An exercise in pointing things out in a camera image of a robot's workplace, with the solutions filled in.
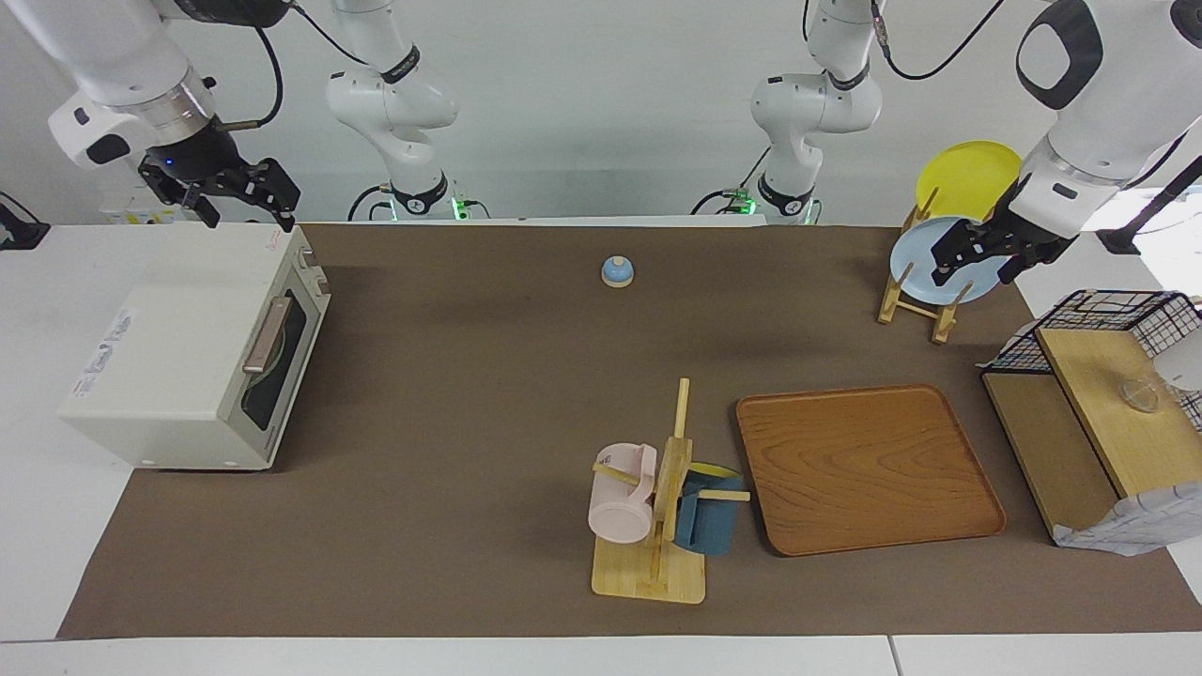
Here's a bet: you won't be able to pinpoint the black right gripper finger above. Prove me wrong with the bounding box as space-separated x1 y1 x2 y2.
249 158 302 233
184 182 223 230

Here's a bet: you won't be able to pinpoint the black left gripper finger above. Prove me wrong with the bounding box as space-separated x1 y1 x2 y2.
930 222 989 288
995 246 1043 286

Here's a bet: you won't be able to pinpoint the pale green round plate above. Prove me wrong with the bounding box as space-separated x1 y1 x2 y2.
246 315 301 425

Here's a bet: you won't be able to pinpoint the white toaster oven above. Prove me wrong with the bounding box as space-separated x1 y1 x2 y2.
58 223 331 470

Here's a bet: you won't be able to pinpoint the light blue plate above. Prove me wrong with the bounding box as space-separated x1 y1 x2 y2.
889 216 1010 305

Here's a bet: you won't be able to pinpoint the yellow plate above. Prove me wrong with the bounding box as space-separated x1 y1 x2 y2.
916 141 1023 223

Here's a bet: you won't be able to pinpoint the wooden plate rack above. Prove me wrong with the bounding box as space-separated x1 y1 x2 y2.
878 188 978 345

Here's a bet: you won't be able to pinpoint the white box yellow labels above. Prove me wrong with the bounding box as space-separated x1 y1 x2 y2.
99 178 181 226

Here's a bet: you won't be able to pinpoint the wooden shelf box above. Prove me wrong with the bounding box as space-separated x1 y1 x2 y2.
981 327 1202 545

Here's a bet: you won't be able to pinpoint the brown wooden tray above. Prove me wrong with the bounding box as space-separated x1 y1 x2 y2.
735 383 1008 557

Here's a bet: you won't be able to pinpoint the brown table mat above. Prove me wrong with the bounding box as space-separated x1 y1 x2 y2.
56 223 1202 641

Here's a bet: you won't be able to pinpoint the wooden mug tree stand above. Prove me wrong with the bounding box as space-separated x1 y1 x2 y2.
592 378 752 605

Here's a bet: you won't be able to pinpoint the dark blue mug yellow inside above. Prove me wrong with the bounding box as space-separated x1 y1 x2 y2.
674 462 745 556

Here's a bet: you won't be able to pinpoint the pink mug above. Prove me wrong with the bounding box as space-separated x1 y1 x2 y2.
588 443 658 545

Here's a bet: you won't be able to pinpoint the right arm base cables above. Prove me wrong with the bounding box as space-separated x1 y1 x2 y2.
347 183 491 223

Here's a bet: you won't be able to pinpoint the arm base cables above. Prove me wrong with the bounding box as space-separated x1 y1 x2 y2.
690 146 824 226
347 183 491 223

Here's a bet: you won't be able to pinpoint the black wire basket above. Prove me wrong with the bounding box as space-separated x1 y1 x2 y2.
991 289 1202 433

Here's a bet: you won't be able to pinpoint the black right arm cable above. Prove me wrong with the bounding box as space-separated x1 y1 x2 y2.
211 0 372 130

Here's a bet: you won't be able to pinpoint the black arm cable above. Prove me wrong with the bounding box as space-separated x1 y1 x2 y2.
869 0 1008 82
211 0 372 130

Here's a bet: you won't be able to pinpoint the black camera stand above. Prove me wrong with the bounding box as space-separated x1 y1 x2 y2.
1097 155 1202 256

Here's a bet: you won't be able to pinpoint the black clamp mount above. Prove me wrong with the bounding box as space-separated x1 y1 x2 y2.
0 192 50 251

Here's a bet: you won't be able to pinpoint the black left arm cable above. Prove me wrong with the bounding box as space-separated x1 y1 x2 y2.
869 0 1008 82

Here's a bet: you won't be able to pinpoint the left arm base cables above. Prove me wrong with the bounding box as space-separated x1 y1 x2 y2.
690 146 824 226

